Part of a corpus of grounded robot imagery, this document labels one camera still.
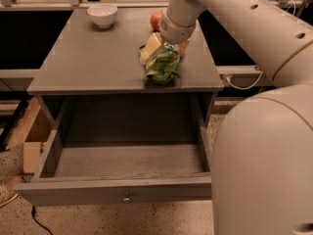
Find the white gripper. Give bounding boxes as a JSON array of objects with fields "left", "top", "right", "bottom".
[{"left": 140, "top": 10, "right": 197, "bottom": 65}]

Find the green rice chip bag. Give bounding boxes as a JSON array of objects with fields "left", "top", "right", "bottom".
[{"left": 140, "top": 43, "right": 181, "bottom": 84}]

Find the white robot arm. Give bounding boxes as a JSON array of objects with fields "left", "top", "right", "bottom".
[{"left": 160, "top": 0, "right": 313, "bottom": 235}]

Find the grey open top drawer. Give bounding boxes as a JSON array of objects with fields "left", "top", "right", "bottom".
[{"left": 13, "top": 95, "right": 213, "bottom": 208}]

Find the metal drawer knob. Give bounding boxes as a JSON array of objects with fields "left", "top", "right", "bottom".
[{"left": 122, "top": 193, "right": 132, "bottom": 204}]

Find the red apple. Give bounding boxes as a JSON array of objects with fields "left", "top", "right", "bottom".
[{"left": 150, "top": 11, "right": 162, "bottom": 31}]

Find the white ceramic bowl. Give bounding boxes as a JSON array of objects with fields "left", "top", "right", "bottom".
[{"left": 87, "top": 3, "right": 117, "bottom": 28}]

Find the grey cabinet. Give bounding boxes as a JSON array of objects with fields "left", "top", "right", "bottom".
[{"left": 27, "top": 8, "right": 222, "bottom": 131}]

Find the wooden box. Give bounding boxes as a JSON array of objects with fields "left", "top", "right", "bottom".
[{"left": 6, "top": 97, "right": 52, "bottom": 173}]

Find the tan shoe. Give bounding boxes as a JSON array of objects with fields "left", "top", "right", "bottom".
[{"left": 0, "top": 175, "right": 24, "bottom": 208}]

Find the grey metal rail frame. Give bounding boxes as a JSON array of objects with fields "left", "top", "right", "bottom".
[{"left": 0, "top": 0, "right": 313, "bottom": 93}]

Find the white cable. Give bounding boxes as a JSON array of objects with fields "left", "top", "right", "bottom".
[{"left": 223, "top": 70, "right": 264, "bottom": 91}]

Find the black floor cable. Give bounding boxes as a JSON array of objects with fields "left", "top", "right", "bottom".
[{"left": 30, "top": 205, "right": 53, "bottom": 235}]

